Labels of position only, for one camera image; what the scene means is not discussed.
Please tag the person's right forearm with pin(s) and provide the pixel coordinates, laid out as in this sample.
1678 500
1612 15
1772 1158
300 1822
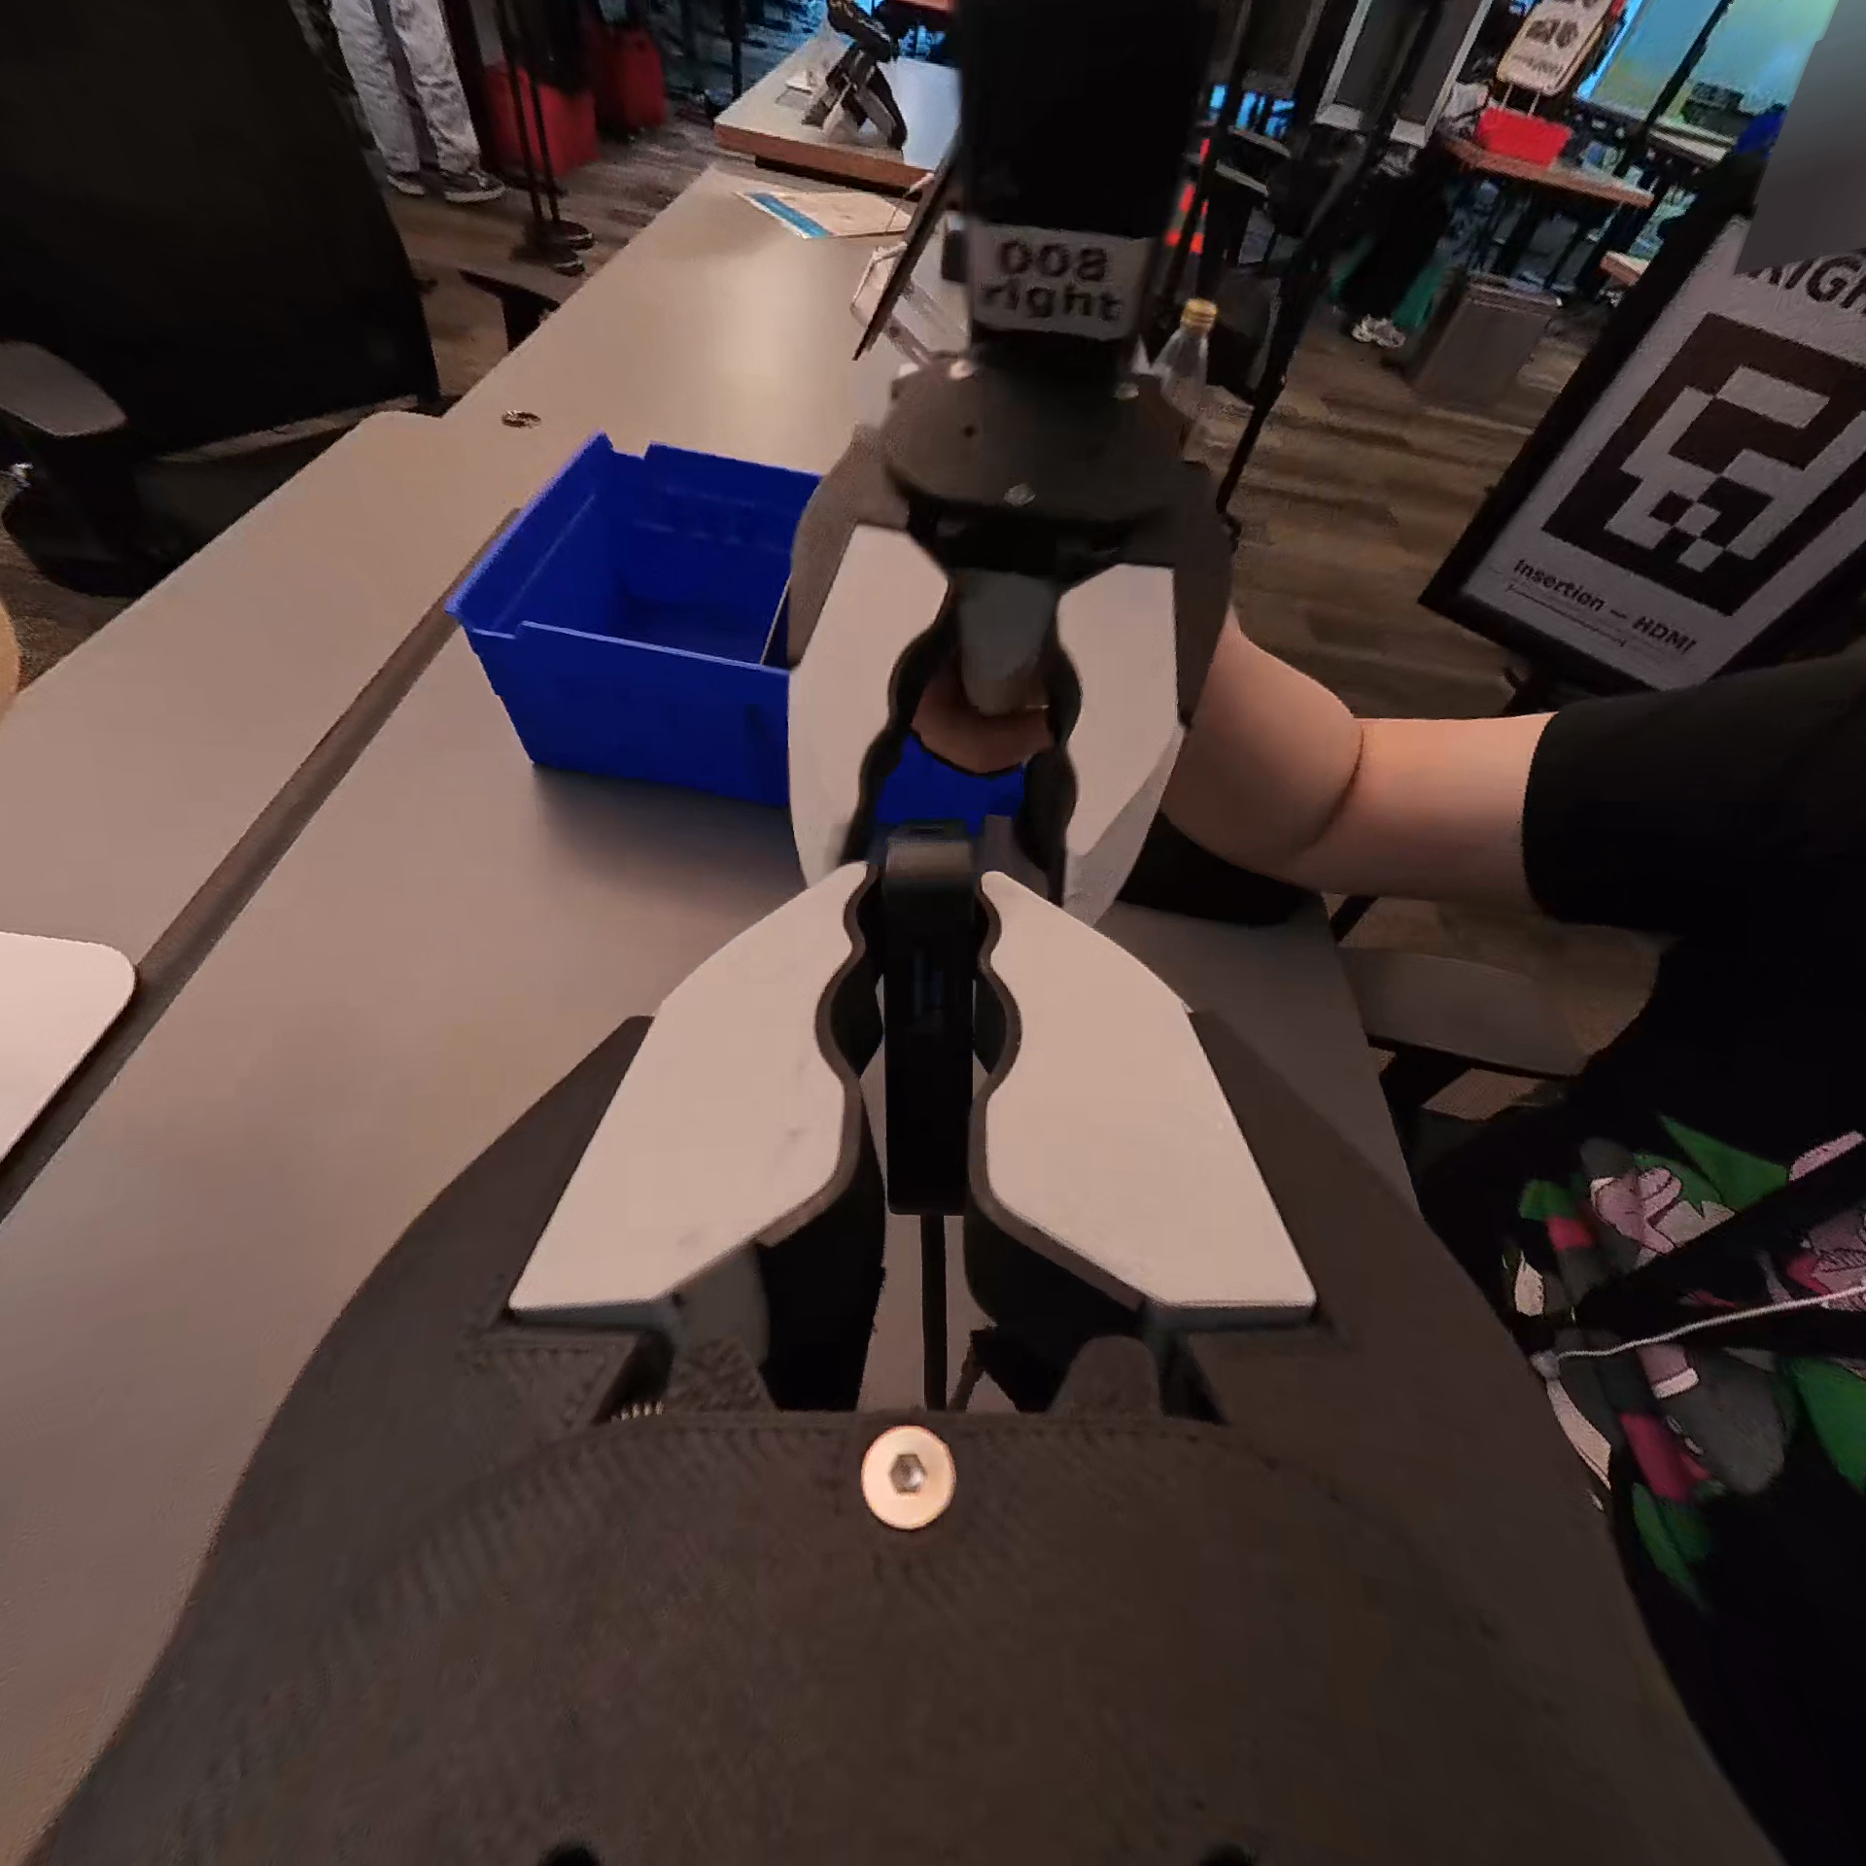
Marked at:
1365 769

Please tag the black tripod device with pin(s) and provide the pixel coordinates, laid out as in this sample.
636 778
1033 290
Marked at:
862 88

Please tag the framed square-marker sign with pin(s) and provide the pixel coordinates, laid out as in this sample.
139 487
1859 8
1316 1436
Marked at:
1678 471

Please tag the black HDMI adapter box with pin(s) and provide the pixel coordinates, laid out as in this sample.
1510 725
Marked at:
923 1024

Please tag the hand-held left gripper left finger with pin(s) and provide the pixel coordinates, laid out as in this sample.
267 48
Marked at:
711 1140

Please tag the blue plastic bin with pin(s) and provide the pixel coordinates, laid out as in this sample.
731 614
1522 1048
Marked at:
629 696

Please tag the white rounded base plate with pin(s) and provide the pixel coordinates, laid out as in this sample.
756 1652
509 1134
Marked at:
55 1024

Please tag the clear acrylic holder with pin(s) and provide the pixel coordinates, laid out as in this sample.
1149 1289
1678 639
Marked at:
909 312

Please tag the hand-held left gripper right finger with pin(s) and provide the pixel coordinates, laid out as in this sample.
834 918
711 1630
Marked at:
1140 1156

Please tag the grey trash can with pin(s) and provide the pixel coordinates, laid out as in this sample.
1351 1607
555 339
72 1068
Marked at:
1477 343

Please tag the clear plastic bottle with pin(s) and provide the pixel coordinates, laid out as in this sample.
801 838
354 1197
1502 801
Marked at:
1189 372

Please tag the red plastic bin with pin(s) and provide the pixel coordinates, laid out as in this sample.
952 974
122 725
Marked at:
1522 138

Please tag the blue and white paper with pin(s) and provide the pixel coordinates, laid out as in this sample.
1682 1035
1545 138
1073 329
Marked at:
816 214

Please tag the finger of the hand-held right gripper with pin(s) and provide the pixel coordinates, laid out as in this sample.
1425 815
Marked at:
834 696
1132 725

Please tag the red bags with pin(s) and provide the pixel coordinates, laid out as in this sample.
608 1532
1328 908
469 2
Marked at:
589 96

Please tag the wood-edged grey table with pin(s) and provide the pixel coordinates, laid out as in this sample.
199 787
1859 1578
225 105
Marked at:
902 138

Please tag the black office chair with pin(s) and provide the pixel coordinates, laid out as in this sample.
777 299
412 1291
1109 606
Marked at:
185 214

